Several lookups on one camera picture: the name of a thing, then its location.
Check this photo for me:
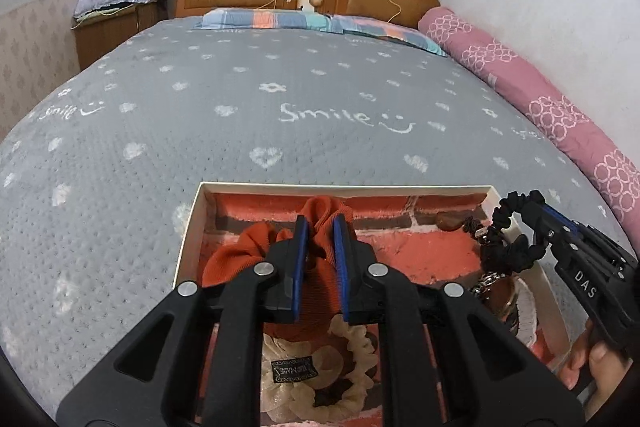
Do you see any grey patterned blanket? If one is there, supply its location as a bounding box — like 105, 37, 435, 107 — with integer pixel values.
0, 14, 633, 427

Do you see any brown wooden bead bracelet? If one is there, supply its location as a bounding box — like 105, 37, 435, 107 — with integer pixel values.
482, 274, 518, 323

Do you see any person's right hand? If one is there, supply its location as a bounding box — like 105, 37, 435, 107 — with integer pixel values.
559, 332, 632, 390

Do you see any black scrunchie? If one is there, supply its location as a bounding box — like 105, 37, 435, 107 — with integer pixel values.
462, 191, 543, 275

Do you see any cream box red lining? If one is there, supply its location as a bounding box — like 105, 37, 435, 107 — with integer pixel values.
170, 181, 573, 427

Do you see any pink floral bolster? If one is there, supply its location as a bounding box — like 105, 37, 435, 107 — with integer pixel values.
417, 7, 640, 253

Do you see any plaid pillow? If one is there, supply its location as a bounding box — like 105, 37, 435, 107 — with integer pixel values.
192, 8, 448, 56

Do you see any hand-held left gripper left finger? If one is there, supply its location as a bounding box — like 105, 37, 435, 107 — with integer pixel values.
56, 214, 308, 427

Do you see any cream scrunchie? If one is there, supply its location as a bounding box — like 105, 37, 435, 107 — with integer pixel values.
260, 314, 381, 423

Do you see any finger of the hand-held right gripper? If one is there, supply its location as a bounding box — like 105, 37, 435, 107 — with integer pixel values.
520, 190, 583, 240
531, 227, 563, 268

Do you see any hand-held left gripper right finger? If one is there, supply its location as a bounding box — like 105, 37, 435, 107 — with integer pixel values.
332, 213, 586, 427

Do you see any orange scrunchie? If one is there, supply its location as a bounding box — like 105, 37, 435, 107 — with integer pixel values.
202, 196, 361, 338

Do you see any wooden nightstand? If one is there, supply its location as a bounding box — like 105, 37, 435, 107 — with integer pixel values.
71, 0, 168, 72

